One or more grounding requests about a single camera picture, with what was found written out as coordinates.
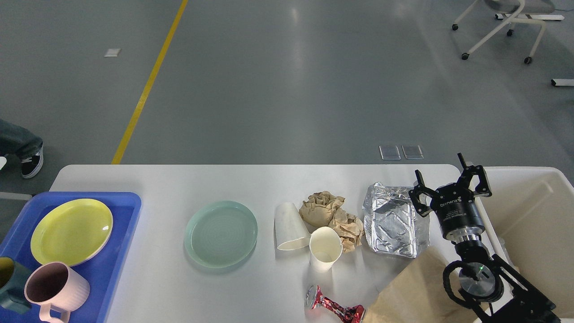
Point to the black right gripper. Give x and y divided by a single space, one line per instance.
458 213

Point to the pink mug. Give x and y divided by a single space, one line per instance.
58 290

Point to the beige plastic bin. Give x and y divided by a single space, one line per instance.
531 211

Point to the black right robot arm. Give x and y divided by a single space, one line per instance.
478 281

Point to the blue plastic tray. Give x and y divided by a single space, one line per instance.
102 271

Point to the crumpled brown paper ball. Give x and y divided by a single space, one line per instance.
319 209

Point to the brown paper bag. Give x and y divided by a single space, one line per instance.
417 295

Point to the left floor outlet cover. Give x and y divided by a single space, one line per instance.
389 152

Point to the white office chair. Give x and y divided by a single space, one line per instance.
513 12

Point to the aluminium foil tray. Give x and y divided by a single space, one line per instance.
391 223

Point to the person in jeans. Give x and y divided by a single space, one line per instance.
28 147

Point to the crushed red can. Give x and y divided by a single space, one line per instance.
315 298

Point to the yellow plate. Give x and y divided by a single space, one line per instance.
72 233

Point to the light green plate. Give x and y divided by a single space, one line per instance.
221 234

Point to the floor outlet cover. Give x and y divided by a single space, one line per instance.
413 152
389 152

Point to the upright white paper cup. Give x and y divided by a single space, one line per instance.
325 248

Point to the dark teal mug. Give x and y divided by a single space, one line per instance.
13 278

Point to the right floor outlet cover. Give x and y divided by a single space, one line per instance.
413 152

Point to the tipped white paper cup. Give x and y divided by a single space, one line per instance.
291 233

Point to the white table foot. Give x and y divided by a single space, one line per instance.
562 82

